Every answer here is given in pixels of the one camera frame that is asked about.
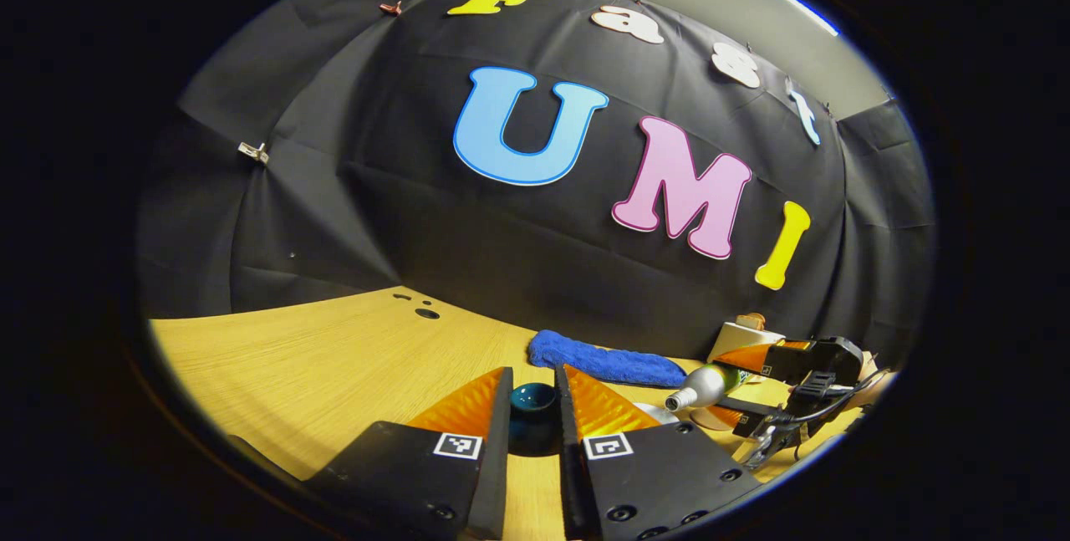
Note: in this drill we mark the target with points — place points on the green label water bottle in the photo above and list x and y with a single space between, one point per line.
709 386

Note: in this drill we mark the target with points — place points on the orange clip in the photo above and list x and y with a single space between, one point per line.
390 7

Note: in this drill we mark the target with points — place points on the teal teacup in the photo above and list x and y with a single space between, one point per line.
656 414

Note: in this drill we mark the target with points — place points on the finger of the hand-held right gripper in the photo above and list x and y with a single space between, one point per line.
748 420
765 359

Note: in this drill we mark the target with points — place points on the black backdrop cloth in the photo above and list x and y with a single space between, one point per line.
418 215

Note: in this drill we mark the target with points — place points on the white toaster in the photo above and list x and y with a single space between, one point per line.
740 339

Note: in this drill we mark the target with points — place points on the dark teal teacup lid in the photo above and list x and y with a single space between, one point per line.
533 411

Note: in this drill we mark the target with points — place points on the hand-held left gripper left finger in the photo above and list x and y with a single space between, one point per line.
497 457

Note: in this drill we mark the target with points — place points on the blue towel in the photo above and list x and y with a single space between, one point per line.
602 361

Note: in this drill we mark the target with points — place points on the bread slice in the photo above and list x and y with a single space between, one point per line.
751 321

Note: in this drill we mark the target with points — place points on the metal clip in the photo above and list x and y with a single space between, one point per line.
253 152

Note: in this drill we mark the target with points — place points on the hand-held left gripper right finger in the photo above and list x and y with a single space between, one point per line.
570 457

